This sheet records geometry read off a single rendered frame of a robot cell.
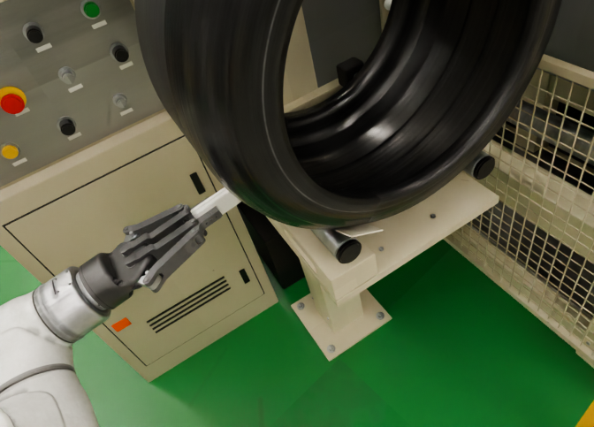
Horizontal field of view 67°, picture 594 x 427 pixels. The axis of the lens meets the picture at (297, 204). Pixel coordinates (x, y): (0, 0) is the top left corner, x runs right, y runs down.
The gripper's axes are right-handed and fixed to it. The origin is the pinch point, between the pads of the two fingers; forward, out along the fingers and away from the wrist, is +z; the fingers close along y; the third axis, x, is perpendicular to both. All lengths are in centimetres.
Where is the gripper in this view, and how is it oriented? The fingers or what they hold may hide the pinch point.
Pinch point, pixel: (217, 205)
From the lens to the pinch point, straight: 65.6
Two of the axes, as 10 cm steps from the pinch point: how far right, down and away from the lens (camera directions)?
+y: -4.9, -5.4, 6.8
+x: 3.2, 6.2, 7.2
